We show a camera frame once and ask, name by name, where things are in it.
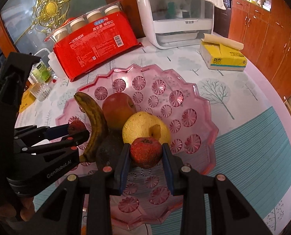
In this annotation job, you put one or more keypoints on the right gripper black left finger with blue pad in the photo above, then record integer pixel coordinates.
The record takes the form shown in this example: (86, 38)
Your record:
(63, 210)

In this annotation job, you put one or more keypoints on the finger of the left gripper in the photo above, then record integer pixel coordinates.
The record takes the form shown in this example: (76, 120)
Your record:
(66, 142)
(35, 134)

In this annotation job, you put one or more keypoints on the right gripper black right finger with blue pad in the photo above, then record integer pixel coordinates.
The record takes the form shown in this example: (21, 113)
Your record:
(230, 212)

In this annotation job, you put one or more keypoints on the dark red lychee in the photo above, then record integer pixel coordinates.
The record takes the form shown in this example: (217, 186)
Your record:
(76, 126)

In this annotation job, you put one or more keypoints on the person's left hand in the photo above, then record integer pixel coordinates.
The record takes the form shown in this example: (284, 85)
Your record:
(7, 211)

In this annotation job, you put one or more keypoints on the brown spotted banana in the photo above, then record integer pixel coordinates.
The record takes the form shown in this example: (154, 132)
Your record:
(99, 128)

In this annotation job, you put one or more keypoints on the yellow flat box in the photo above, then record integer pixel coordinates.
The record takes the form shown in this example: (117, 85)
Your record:
(27, 99)

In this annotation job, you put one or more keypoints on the dark green avocado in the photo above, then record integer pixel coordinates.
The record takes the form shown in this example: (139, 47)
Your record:
(110, 150)

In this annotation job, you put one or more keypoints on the clear drinking glass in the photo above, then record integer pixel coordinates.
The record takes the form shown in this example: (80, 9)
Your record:
(39, 89)

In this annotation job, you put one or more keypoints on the red apple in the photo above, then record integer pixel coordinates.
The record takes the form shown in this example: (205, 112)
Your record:
(117, 109)

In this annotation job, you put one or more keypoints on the green label bottle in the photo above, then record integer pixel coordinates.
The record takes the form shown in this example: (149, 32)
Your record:
(40, 71)

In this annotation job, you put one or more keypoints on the yellow pear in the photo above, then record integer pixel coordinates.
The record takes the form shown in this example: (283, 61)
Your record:
(143, 124)

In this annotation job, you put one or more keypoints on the patterned tablecloth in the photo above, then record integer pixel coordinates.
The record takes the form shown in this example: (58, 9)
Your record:
(253, 148)

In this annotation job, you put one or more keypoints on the white plastic squeeze bottle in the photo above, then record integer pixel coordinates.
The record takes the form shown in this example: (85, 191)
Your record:
(56, 66)

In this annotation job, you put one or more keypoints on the red paper cup package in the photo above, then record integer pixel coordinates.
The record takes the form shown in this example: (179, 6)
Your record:
(86, 42)

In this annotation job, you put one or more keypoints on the gold ornament door decoration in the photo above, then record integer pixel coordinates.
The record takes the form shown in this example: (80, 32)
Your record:
(47, 15)

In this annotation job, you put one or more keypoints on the yellow tissue pack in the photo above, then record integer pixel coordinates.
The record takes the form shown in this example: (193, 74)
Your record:
(220, 53)

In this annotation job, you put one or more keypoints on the white countertop appliance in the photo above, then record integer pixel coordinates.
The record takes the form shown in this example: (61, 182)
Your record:
(175, 23)

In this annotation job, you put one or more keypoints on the wooden cabinet doors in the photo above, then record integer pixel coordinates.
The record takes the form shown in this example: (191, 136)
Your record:
(266, 36)

